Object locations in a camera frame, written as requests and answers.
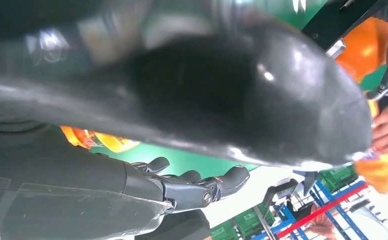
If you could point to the green plastic crate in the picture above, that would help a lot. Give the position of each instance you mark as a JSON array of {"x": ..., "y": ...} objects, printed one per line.
[
  {"x": 253, "y": 220},
  {"x": 338, "y": 177}
]

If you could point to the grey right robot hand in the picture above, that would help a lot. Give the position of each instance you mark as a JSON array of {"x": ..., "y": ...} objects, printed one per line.
[{"x": 214, "y": 92}]

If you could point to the blue metal storage rack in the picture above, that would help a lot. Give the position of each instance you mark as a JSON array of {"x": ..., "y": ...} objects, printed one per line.
[{"x": 330, "y": 205}]

